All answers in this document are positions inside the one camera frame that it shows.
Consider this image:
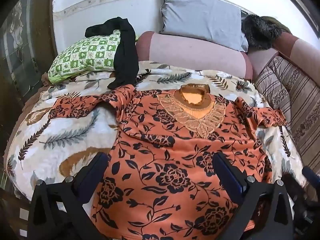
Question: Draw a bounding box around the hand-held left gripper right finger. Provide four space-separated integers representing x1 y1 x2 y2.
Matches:
212 151 294 240

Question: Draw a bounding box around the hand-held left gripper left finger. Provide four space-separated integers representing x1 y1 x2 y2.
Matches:
27 152 111 240

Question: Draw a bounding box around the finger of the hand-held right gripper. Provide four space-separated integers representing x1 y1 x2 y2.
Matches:
280 174 307 205
302 166 320 184

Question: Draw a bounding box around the orange floral top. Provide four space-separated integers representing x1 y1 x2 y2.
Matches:
48 84 288 240

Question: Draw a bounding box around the leaf-print blanket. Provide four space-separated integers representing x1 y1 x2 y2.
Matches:
4 60 310 240

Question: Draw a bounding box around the striped brown mattress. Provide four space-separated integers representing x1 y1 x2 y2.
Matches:
254 55 320 174

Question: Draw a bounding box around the green checked pillow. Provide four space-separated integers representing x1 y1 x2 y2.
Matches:
47 29 139 85

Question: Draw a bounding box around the black garment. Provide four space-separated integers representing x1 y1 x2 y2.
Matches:
84 17 140 90

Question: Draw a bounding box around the pink bolster cushion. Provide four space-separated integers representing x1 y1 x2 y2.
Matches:
246 32 320 83
136 31 253 81

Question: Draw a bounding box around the dark furry cloth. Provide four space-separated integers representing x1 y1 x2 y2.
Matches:
241 14 292 50

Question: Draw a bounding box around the grey pillow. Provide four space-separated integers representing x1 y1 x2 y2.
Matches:
159 0 249 53

